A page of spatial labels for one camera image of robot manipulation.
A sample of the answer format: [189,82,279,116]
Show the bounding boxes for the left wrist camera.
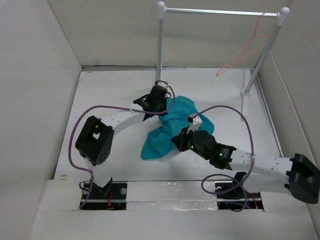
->
[155,80,169,89]

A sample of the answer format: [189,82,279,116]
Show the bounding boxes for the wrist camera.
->
[155,80,169,89]
[187,114,202,134]

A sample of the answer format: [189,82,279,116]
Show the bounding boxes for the pink wire hanger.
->
[215,11,272,77]

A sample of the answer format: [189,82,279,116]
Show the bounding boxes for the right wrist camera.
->
[187,114,202,134]

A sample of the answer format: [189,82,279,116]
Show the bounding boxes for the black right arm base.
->
[215,181,264,211]

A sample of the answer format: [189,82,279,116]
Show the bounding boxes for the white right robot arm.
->
[171,127,320,204]

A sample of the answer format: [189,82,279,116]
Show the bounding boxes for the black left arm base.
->
[79,181,128,211]

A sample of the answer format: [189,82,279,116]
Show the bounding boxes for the white clothes rack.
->
[155,1,290,115]

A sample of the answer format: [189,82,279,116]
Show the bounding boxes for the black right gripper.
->
[171,125,210,160]

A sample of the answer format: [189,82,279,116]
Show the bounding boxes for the teal t shirt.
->
[140,95,198,160]

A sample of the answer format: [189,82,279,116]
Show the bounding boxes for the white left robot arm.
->
[75,80,169,199]

